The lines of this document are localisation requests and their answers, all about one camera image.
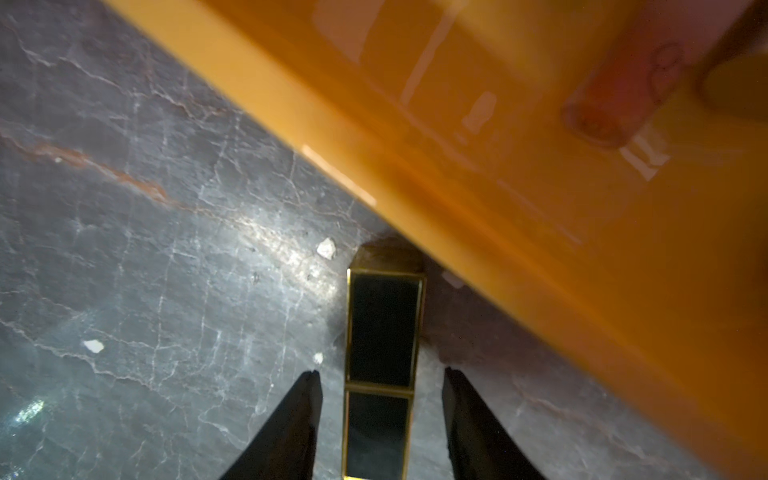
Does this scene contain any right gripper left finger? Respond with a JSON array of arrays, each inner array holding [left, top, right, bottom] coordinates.
[[222, 371, 323, 480]]

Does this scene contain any yellow storage tray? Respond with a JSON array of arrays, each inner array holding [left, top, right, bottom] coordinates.
[[114, 1, 767, 479]]

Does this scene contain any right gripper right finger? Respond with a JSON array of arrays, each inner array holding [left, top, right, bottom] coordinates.
[[442, 367, 544, 480]]

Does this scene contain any black gold square lipstick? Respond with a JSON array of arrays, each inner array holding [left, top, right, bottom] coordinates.
[[341, 237, 426, 479]]

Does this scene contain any pale pink lip gloss tube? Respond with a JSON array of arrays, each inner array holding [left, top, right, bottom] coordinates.
[[561, 0, 753, 148]]

